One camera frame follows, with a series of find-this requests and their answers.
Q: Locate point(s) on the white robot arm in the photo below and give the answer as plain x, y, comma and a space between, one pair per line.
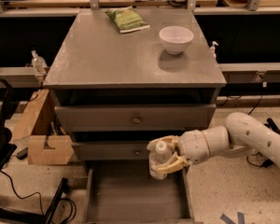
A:
240, 135

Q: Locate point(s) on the white ceramic bowl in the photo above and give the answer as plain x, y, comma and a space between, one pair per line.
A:
175, 39

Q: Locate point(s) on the grey open bottom drawer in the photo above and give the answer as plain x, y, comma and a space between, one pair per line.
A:
123, 192

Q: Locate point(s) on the grey top drawer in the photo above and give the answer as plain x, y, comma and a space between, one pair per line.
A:
116, 118

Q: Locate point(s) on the clear plastic water bottle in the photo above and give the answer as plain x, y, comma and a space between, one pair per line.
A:
160, 154

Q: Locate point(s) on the small white pump bottle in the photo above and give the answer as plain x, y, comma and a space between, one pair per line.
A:
213, 48

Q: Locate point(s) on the clear sanitizer bottle left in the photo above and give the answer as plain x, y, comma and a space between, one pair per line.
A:
38, 63

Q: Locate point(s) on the grey middle drawer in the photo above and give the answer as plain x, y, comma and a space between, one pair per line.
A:
111, 151

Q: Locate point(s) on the green snack bag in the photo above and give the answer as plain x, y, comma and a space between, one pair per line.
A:
127, 19

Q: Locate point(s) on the black chair frame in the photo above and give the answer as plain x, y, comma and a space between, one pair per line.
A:
6, 150

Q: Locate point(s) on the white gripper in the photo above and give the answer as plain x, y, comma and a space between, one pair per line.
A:
192, 146

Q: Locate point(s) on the black stand leg right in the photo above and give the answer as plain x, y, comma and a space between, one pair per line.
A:
272, 125

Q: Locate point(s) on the grey drawer cabinet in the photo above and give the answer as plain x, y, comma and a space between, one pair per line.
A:
97, 65

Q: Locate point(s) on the light wooden crate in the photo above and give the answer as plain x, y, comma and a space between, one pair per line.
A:
44, 146

